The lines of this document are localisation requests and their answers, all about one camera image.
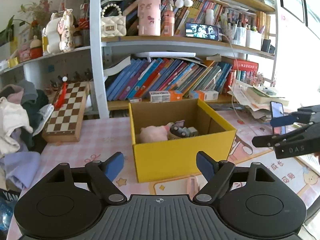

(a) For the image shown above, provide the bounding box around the white bookshelf frame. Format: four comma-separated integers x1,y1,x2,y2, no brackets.
0,0,279,119

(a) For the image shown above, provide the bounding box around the black smartphone standing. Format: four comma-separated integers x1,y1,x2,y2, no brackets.
270,101,286,134

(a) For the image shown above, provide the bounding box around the white charging cable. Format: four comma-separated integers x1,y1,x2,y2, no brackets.
220,33,245,123

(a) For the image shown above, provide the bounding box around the red tassel ornament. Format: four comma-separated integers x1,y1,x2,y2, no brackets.
54,76,68,110

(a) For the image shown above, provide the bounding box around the white cat figurine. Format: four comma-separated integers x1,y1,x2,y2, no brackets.
44,9,75,54

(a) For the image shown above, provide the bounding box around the pink cylindrical tumbler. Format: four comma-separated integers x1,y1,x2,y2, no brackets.
138,0,161,36

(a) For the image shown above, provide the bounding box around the pile of clothes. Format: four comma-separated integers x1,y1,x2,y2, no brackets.
1,80,54,192

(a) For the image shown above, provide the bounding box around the pink spray bottle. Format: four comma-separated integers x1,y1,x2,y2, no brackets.
162,4,175,36

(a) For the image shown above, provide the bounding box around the pink comb case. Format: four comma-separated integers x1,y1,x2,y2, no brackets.
186,176,200,200

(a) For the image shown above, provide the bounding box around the wooden chess board box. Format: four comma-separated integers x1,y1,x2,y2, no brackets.
42,81,89,142

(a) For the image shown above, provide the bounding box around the yellow cardboard box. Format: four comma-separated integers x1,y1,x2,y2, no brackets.
129,99,236,183

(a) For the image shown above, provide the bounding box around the pink plush pig toy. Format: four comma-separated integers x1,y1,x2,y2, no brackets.
139,126,168,143

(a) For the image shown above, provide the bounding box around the red book box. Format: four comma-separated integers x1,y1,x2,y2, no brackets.
223,57,259,93

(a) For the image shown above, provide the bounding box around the cream quilted handbag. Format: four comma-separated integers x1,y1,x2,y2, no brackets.
100,3,127,37

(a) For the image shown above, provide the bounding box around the orange white small box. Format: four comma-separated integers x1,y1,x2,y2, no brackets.
188,90,219,101

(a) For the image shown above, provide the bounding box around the phone on shelf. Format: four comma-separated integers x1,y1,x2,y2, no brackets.
185,23,220,41

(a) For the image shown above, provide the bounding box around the stack of papers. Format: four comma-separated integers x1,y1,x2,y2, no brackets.
228,80,289,119

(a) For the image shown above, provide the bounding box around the white pen holder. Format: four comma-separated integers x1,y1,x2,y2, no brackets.
246,30,262,50

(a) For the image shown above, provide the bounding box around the row of leaning books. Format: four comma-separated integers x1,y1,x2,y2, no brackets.
104,56,233,101

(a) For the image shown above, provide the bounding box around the grey pink toy truck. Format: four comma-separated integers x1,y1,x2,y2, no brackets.
166,120,198,140

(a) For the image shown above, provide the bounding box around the white orange medicine box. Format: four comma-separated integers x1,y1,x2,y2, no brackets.
149,90,183,103

